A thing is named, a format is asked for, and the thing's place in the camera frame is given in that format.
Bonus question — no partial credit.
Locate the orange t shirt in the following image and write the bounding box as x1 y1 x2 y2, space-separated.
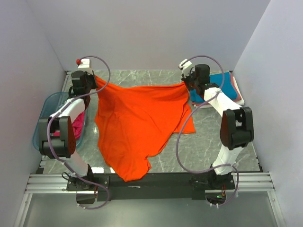
95 77 196 182

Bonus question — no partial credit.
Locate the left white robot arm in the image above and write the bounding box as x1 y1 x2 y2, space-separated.
38 69 97 191

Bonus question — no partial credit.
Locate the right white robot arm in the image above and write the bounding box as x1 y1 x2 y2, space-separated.
178 60 254 189

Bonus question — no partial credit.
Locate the blue folded t shirt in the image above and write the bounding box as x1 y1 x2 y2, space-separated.
190 72 239 104

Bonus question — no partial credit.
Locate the teal plastic bin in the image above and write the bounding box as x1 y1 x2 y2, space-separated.
32 91 89 156

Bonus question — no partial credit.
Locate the magenta crumpled t shirt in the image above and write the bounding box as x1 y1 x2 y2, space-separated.
52 111 86 140

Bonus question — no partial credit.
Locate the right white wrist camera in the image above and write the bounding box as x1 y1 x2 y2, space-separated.
178 59 193 77

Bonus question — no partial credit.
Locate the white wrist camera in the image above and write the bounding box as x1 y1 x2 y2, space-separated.
178 59 193 77
76 58 94 75

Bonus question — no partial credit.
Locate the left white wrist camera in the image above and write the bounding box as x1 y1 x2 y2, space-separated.
76 58 94 75

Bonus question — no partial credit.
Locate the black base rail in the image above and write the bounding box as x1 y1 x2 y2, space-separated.
66 171 235 204

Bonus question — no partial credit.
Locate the aluminium frame rail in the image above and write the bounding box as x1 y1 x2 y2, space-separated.
25 172 275 194

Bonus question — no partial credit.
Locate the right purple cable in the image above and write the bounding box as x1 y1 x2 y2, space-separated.
176 55 239 208

